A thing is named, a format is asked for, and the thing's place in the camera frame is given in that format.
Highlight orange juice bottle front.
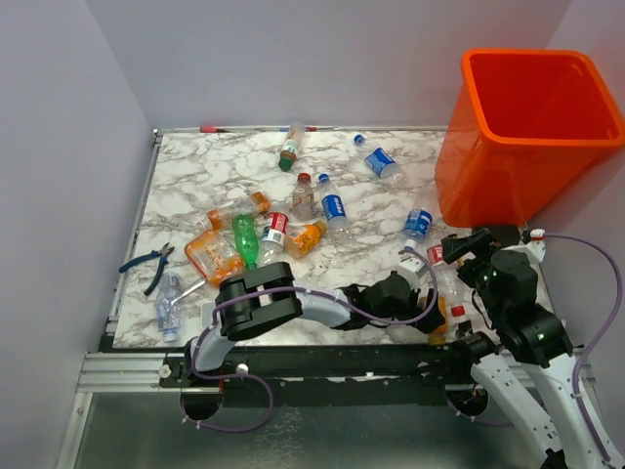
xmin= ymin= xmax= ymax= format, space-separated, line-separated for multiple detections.
xmin=418 ymin=295 xmax=448 ymax=346

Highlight orange juice bottle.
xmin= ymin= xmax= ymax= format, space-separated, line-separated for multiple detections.
xmin=418 ymin=295 xmax=448 ymax=346
xmin=284 ymin=221 xmax=327 ymax=259

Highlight blue Pepsi bottle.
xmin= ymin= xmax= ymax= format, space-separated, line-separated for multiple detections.
xmin=317 ymin=173 xmax=349 ymax=232

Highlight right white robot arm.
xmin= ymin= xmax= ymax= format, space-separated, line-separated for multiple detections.
xmin=441 ymin=229 xmax=624 ymax=468

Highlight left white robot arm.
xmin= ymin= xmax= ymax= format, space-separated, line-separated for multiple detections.
xmin=182 ymin=262 xmax=444 ymax=386

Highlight orange plastic bin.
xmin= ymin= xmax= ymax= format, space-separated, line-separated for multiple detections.
xmin=435 ymin=48 xmax=624 ymax=228

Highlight far blue label bottle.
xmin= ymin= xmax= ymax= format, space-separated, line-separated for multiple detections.
xmin=353 ymin=134 xmax=405 ymax=186

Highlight red cap clear bottle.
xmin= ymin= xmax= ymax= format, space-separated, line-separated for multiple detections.
xmin=291 ymin=173 xmax=314 ymax=221

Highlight red label clear bottle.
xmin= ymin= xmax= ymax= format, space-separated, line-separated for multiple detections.
xmin=258 ymin=211 xmax=288 ymax=266

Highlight green plastic bottle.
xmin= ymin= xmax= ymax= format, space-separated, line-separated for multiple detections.
xmin=231 ymin=214 xmax=260 ymax=270

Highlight blue red pen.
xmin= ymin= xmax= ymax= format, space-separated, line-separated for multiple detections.
xmin=277 ymin=126 xmax=339 ymax=133

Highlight orange label crushed bottle left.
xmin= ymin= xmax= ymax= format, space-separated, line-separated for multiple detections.
xmin=196 ymin=192 xmax=271 ymax=231

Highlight green cap tea bottle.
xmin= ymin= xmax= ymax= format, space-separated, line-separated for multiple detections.
xmin=278 ymin=122 xmax=306 ymax=172

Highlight large orange label bottle left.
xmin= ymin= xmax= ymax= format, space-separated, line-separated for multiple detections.
xmin=185 ymin=230 xmax=244 ymax=287

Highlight red marker pen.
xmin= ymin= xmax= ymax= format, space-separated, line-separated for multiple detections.
xmin=199 ymin=126 xmax=229 ymax=134

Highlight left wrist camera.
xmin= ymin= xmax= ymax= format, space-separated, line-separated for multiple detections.
xmin=396 ymin=250 xmax=427 ymax=289

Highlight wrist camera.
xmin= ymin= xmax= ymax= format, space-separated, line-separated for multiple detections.
xmin=396 ymin=250 xmax=427 ymax=289
xmin=517 ymin=229 xmax=546 ymax=266

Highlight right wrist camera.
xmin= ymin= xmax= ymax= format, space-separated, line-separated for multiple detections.
xmin=517 ymin=229 xmax=546 ymax=266

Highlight black base frame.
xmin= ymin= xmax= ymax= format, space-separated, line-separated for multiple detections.
xmin=159 ymin=344 xmax=477 ymax=406

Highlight blue handled pliers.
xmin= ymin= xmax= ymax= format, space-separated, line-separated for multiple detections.
xmin=118 ymin=241 xmax=176 ymax=297

